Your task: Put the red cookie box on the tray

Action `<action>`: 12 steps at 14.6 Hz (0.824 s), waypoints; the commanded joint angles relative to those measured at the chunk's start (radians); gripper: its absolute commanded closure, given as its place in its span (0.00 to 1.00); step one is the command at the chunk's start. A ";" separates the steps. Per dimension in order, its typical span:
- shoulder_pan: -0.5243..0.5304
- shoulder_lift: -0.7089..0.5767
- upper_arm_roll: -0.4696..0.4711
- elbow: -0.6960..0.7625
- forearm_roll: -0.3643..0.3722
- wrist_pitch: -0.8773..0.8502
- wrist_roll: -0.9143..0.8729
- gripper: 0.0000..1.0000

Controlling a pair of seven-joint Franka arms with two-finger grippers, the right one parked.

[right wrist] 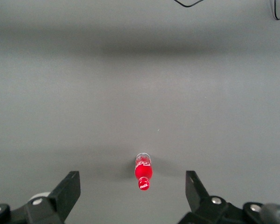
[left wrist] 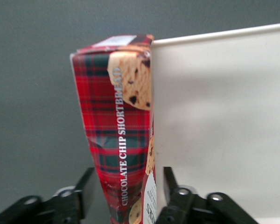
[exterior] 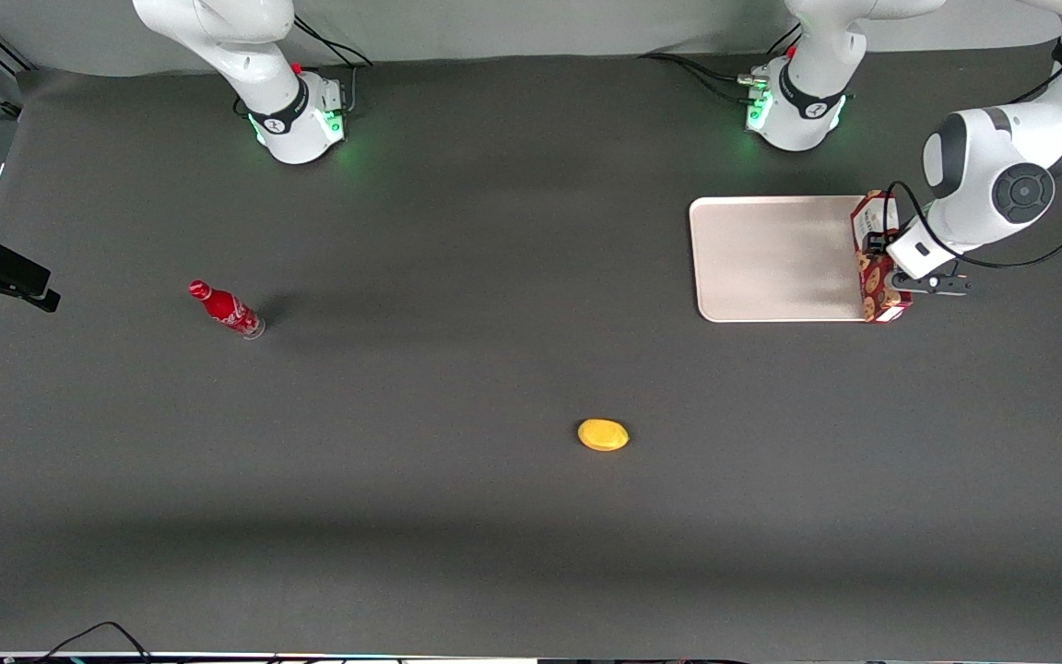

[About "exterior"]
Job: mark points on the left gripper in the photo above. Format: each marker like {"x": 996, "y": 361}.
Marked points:
{"x": 874, "y": 245}

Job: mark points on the red cookie box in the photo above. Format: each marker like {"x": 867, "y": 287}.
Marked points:
{"x": 874, "y": 286}

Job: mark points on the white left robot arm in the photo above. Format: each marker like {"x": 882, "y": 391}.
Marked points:
{"x": 983, "y": 166}

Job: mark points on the beige plastic tray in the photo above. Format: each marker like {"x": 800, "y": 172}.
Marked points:
{"x": 771, "y": 258}

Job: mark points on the red cola bottle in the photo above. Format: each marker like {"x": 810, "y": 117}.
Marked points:
{"x": 225, "y": 309}

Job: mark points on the yellow oval toy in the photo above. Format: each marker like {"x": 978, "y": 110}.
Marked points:
{"x": 603, "y": 434}

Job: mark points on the light grey backdrop cloth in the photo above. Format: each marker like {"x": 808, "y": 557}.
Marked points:
{"x": 531, "y": 28}

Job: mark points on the dark grey table mat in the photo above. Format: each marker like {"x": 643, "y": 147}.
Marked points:
{"x": 457, "y": 369}

